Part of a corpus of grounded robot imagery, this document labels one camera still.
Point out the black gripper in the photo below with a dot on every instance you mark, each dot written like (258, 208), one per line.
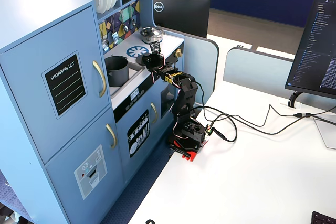
(150, 61)

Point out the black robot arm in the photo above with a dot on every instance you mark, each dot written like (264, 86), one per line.
(187, 95)

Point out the red arm base clamp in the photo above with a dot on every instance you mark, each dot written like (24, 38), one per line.
(193, 155)

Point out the steel pan lid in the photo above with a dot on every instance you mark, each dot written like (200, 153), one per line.
(150, 31)

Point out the gray toy sink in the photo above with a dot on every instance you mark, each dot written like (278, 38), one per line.
(136, 71)

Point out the shiny steel pan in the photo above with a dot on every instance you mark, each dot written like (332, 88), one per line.
(151, 39)

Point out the gold stove knob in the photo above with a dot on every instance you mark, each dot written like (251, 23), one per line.
(178, 53)

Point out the gray pot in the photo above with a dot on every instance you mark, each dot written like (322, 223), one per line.
(118, 77)

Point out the steel ladle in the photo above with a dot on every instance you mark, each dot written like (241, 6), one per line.
(125, 28)

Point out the steel slotted spatula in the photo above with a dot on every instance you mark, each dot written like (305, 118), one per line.
(115, 37)

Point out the small steel spoon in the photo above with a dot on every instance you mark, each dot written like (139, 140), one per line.
(134, 22)

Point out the steel skimmer spoon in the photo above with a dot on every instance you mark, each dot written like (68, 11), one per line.
(105, 44)

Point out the light desk divider panel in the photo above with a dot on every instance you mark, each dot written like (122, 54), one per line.
(199, 64)
(252, 69)

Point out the black Dell monitor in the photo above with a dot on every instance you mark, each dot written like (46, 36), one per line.
(183, 14)

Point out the black dishwasher decal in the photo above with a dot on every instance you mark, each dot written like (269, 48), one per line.
(138, 132)

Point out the blue dishwasher door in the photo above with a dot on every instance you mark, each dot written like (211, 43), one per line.
(120, 142)

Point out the blue fridge door with dispenser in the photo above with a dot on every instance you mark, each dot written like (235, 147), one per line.
(78, 153)

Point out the tall blue fridge door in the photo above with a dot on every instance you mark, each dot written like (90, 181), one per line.
(26, 90)

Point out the blue toy kitchen unit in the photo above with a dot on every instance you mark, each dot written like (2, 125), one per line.
(26, 11)

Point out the small black hook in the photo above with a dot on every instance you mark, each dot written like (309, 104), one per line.
(150, 221)

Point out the monitor with lit screen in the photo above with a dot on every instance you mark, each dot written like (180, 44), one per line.
(315, 51)

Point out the silver monitor stand base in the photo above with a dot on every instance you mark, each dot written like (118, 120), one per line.
(328, 134)

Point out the black keyboard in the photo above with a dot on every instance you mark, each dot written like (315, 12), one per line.
(323, 218)

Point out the small wrist camera board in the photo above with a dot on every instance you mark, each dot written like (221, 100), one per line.
(155, 47)

